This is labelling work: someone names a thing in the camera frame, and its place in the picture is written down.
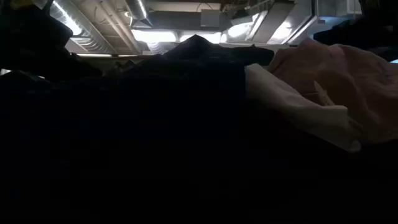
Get dark navy garment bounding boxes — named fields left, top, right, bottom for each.
left=0, top=57, right=398, bottom=224

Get black garment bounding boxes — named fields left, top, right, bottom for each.
left=161, top=34, right=275, bottom=67

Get plain white garment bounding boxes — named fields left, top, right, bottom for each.
left=244, top=63, right=363, bottom=153

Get pink garment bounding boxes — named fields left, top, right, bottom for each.
left=267, top=37, right=398, bottom=146

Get bright ceiling light panel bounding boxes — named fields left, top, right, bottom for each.
left=179, top=30, right=222, bottom=44
left=130, top=29, right=178, bottom=44

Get grey ceiling junction box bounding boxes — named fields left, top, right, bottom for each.
left=200, top=9, right=222, bottom=28

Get small round silver duct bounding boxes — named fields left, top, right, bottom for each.
left=125, top=0, right=154, bottom=28

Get rectangular silver ceiling duct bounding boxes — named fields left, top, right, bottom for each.
left=245, top=0, right=318, bottom=45

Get large ribbed silver duct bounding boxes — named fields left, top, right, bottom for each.
left=49, top=0, right=118, bottom=54

